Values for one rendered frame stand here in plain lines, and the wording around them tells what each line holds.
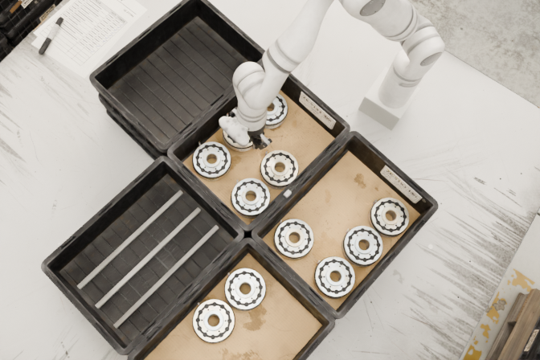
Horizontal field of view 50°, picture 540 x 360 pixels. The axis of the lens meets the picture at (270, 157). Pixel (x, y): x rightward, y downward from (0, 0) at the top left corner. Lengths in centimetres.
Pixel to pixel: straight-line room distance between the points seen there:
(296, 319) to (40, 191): 81
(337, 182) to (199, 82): 49
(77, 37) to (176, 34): 35
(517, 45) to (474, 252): 147
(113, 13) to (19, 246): 78
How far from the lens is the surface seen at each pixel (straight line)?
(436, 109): 189
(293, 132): 161
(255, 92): 122
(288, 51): 118
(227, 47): 173
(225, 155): 155
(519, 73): 295
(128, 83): 169
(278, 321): 149
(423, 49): 147
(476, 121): 192
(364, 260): 152
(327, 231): 154
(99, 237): 156
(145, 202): 156
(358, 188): 159
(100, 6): 199
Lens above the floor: 232
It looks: 70 degrees down
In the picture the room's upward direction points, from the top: 11 degrees clockwise
